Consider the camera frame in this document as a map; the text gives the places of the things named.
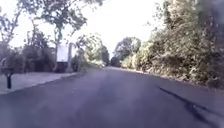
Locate round-crowned tree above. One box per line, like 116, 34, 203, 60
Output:
111, 36, 143, 68

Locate grey asphalt road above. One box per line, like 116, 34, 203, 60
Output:
0, 66, 224, 128

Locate white sign board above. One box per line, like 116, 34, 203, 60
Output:
55, 43, 70, 64

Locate group of leafy trees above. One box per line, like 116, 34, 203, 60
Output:
0, 0, 111, 74

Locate row of trees and bushes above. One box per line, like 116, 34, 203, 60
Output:
121, 0, 224, 90

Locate pale paved side path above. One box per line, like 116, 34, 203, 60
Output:
0, 71, 80, 96

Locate short dark post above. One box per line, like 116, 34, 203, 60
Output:
5, 71, 13, 90

